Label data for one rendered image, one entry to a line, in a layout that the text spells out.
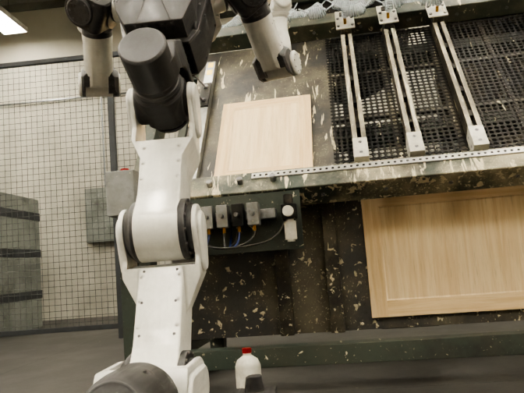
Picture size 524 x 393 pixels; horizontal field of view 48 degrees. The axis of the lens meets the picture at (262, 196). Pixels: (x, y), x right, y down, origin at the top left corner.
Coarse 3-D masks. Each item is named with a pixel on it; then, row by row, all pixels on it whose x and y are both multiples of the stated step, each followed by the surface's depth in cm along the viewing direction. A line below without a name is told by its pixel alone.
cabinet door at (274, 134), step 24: (240, 120) 286; (264, 120) 283; (288, 120) 280; (240, 144) 273; (264, 144) 270; (288, 144) 267; (312, 144) 265; (216, 168) 263; (240, 168) 261; (264, 168) 257; (288, 168) 255
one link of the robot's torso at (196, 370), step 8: (192, 360) 121; (200, 360) 126; (112, 368) 120; (168, 368) 114; (176, 368) 113; (184, 368) 113; (192, 368) 117; (200, 368) 122; (96, 376) 114; (176, 376) 112; (184, 376) 112; (192, 376) 114; (200, 376) 120; (208, 376) 128; (176, 384) 111; (184, 384) 111; (192, 384) 112; (200, 384) 119; (208, 384) 127; (184, 392) 110; (192, 392) 111; (200, 392) 118; (208, 392) 127
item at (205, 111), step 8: (216, 64) 325; (216, 72) 323; (208, 80) 311; (208, 104) 296; (200, 112) 292; (208, 112) 294; (208, 120) 292; (200, 144) 274; (200, 152) 270; (200, 160) 269; (200, 168) 267
